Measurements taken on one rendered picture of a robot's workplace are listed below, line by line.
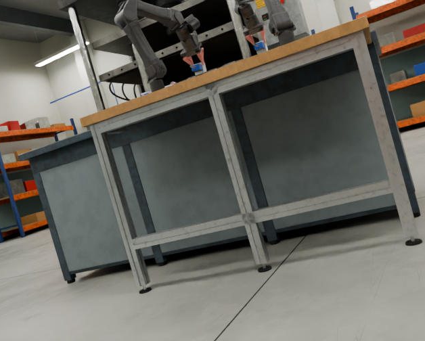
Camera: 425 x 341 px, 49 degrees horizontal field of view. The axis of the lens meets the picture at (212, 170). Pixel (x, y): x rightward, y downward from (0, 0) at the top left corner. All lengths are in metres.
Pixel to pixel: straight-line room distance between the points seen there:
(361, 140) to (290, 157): 0.32
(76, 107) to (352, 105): 9.98
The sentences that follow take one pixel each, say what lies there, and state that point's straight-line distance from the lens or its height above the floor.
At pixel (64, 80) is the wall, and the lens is 11.88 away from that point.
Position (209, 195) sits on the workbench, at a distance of 2.30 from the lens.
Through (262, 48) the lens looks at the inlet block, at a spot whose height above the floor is 0.92.
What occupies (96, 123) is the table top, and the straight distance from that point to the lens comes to 2.04.
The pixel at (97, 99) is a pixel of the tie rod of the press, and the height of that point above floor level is 1.11.
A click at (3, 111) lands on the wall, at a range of 10.92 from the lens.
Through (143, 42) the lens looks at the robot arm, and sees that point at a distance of 2.10.
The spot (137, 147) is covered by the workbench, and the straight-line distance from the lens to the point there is 2.45.
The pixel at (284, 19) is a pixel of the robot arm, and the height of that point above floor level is 0.93.
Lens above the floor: 0.49
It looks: 2 degrees down
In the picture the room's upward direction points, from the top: 16 degrees counter-clockwise
